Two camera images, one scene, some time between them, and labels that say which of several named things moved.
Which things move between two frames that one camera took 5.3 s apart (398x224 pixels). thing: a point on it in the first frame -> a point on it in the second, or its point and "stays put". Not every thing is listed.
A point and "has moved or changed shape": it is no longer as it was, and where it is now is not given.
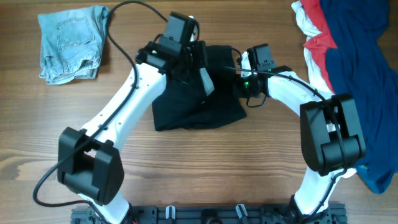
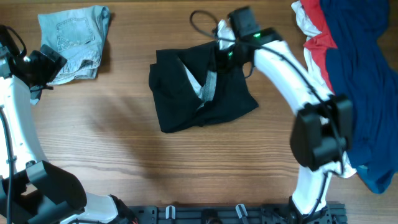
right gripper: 237,86 -> 224,58
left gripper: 201,66 -> 43,70
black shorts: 177,105 has moved or changed shape
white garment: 308,31 stays put
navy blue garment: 356,68 stays put
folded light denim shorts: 71,43 stays put
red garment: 323,42 stays put
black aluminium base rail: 214,214 stays put
